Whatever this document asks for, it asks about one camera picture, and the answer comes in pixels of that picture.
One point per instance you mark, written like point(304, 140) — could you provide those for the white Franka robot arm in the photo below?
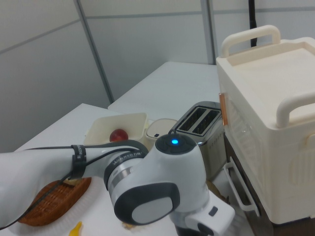
point(172, 172)

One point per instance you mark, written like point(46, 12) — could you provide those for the small white lidded container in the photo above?
point(160, 127)

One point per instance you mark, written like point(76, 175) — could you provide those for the white rectangular plastic bin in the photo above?
point(133, 123)

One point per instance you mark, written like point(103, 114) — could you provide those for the red apple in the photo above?
point(118, 135)

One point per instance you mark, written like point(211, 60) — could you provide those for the silver two-slot toaster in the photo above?
point(211, 147)

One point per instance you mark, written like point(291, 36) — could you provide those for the brown bread slice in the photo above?
point(216, 190)

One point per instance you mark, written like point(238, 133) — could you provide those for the dark brown cabinet door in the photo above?
point(246, 172)

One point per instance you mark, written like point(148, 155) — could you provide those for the large cream plastic cabinet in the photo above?
point(270, 110)

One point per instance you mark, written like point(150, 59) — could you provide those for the brown wicker basket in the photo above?
point(56, 201)

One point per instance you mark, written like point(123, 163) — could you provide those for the black pole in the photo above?
point(252, 22)

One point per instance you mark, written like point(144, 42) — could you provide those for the yellow banana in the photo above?
point(75, 230)

